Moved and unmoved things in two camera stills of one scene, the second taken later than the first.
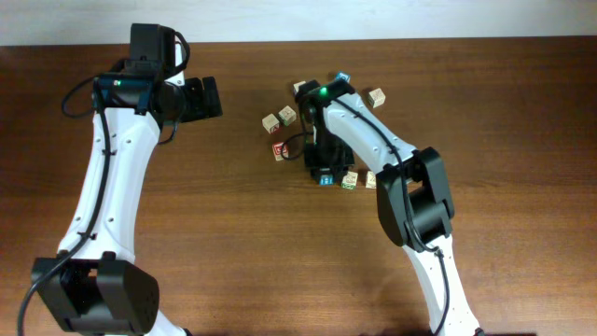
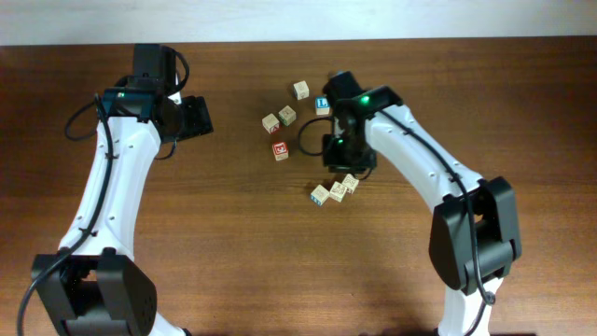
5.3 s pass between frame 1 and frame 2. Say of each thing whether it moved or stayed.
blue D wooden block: stayed
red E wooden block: stayed
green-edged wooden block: stayed
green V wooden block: moved
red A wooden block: stayed
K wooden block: moved
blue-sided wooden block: moved
